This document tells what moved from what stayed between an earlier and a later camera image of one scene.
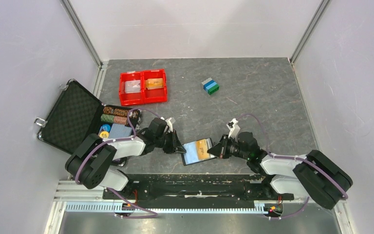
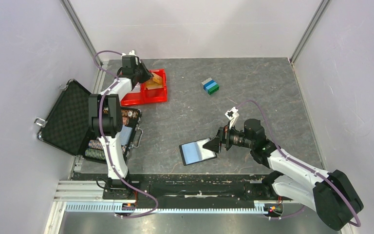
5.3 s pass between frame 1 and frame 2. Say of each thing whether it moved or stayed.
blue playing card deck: stayed
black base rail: stayed
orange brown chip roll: stayed
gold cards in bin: stayed
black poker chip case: stayed
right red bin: stayed
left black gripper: moved
